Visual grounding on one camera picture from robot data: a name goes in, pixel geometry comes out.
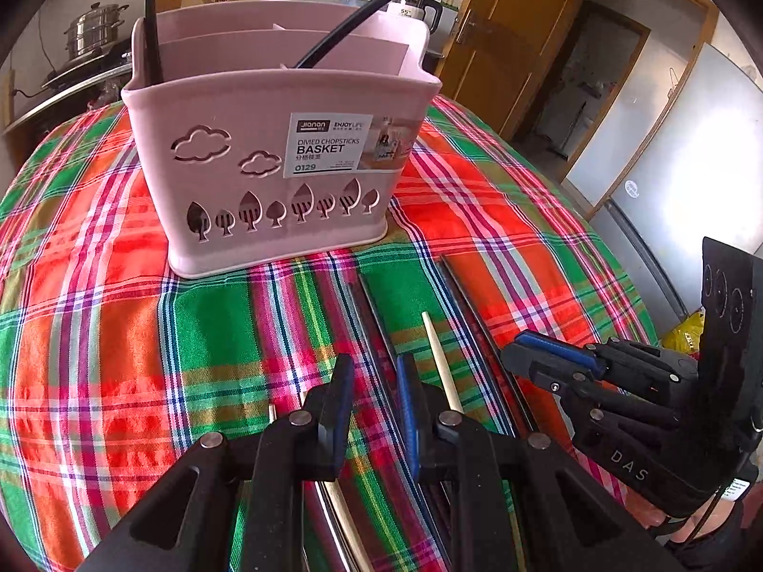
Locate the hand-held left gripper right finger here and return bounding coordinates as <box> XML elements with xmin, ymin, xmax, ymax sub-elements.
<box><xmin>396</xmin><ymin>353</ymin><xmax>681</xmax><ymax>572</ymax></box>

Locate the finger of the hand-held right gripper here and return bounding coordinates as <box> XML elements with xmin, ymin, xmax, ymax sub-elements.
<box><xmin>514</xmin><ymin>329</ymin><xmax>698</xmax><ymax>397</ymax></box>
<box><xmin>499</xmin><ymin>342</ymin><xmax>683</xmax><ymax>430</ymax></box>

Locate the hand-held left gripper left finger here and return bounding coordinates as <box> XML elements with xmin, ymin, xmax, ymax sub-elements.
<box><xmin>89</xmin><ymin>354</ymin><xmax>359</xmax><ymax>572</ymax></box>

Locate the black chopstick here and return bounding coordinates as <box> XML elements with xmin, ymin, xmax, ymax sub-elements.
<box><xmin>296</xmin><ymin>0</ymin><xmax>474</xmax><ymax>68</ymax></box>
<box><xmin>441</xmin><ymin>255</ymin><xmax>514</xmax><ymax>358</ymax></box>
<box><xmin>438</xmin><ymin>257</ymin><xmax>540</xmax><ymax>436</ymax></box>
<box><xmin>144</xmin><ymin>0</ymin><xmax>165</xmax><ymax>81</ymax></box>
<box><xmin>347</xmin><ymin>285</ymin><xmax>395</xmax><ymax>373</ymax></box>
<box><xmin>356</xmin><ymin>274</ymin><xmax>412</xmax><ymax>388</ymax></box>

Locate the wooden chopstick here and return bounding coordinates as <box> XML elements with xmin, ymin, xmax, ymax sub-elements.
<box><xmin>326</xmin><ymin>480</ymin><xmax>373</xmax><ymax>572</ymax></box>
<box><xmin>421</xmin><ymin>311</ymin><xmax>464</xmax><ymax>413</ymax></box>

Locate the pink plastic chopstick basket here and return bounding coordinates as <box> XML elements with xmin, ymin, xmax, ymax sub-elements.
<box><xmin>121</xmin><ymin>0</ymin><xmax>443</xmax><ymax>280</ymax></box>

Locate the person's right forearm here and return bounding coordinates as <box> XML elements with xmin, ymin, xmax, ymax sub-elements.
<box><xmin>668</xmin><ymin>497</ymin><xmax>749</xmax><ymax>572</ymax></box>

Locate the person's right hand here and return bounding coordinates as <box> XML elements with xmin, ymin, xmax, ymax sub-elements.
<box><xmin>645</xmin><ymin>508</ymin><xmax>714</xmax><ymax>550</ymax></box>

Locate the yellow plastic bag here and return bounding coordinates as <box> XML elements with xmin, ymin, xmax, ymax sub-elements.
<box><xmin>660</xmin><ymin>308</ymin><xmax>707</xmax><ymax>354</ymax></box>

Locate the silver refrigerator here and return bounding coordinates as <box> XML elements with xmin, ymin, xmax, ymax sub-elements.
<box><xmin>563</xmin><ymin>41</ymin><xmax>763</xmax><ymax>326</ymax></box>

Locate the plaid tablecloth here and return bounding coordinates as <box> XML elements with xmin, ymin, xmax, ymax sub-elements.
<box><xmin>0</xmin><ymin>92</ymin><xmax>660</xmax><ymax>572</ymax></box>

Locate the wooden door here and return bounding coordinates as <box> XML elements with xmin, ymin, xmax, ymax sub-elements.
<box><xmin>438</xmin><ymin>0</ymin><xmax>600</xmax><ymax>139</ymax></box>

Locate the white electric kettle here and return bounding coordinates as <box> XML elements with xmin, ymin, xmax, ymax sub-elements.
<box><xmin>386</xmin><ymin>0</ymin><xmax>445</xmax><ymax>42</ymax></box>

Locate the steel shelf rack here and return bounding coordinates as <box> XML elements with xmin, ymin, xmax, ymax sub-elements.
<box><xmin>0</xmin><ymin>62</ymin><xmax>135</xmax><ymax>135</ymax></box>

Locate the black induction cooker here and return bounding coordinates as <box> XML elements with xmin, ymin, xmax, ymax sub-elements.
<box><xmin>41</xmin><ymin>48</ymin><xmax>133</xmax><ymax>89</ymax></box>

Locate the stainless steel steamer pot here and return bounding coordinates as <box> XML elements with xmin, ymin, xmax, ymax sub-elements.
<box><xmin>64</xmin><ymin>3</ymin><xmax>130</xmax><ymax>61</ymax></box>

